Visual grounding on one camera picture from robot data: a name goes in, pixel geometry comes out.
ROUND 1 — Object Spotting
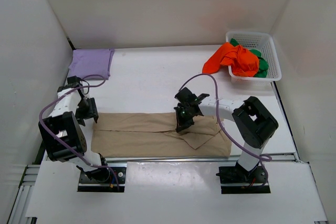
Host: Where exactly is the beige t shirt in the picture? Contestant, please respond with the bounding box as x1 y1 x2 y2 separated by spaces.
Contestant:
91 113 232 158

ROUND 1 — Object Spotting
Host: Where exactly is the purple t shirt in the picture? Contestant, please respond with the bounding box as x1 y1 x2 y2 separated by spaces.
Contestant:
68 49 115 80

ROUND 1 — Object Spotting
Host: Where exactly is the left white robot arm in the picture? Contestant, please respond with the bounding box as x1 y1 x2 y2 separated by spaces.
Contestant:
38 76 109 178

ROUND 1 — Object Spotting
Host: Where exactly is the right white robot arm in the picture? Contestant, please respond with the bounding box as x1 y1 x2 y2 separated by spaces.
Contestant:
174 87 279 174

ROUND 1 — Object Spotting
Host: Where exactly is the orange t shirt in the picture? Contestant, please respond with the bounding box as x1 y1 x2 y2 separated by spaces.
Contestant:
202 42 259 77

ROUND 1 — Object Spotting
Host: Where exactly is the green t shirt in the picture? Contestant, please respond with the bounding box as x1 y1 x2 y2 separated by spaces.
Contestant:
229 38 269 78

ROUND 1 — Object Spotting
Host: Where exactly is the white plastic basket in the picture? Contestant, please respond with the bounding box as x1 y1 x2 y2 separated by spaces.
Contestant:
226 30 282 86

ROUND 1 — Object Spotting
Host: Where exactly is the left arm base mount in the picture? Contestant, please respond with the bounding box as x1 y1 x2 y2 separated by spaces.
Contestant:
77 163 127 193

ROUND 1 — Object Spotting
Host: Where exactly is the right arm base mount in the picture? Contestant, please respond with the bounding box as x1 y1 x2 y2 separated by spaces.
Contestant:
216 166 271 195

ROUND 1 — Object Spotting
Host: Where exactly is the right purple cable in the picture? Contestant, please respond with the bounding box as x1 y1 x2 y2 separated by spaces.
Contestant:
178 73 273 190

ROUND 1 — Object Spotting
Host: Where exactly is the aluminium frame rail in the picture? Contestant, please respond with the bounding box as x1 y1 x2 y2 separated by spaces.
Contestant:
7 77 329 224

